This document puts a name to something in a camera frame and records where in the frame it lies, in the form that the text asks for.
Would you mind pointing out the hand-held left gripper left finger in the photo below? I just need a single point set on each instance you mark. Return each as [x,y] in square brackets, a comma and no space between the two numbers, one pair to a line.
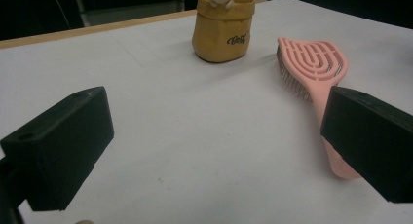
[61,146]

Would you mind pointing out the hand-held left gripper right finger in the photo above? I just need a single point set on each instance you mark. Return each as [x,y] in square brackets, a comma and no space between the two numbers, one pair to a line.
[373,139]

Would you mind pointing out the red white striped object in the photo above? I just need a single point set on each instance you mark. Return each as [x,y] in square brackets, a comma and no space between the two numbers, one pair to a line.
[319,94]

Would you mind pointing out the white foam board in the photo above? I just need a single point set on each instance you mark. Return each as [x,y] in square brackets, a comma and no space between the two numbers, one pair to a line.
[201,133]

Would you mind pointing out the small wooden box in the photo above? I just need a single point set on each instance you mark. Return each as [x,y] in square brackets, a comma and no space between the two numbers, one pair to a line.
[217,35]

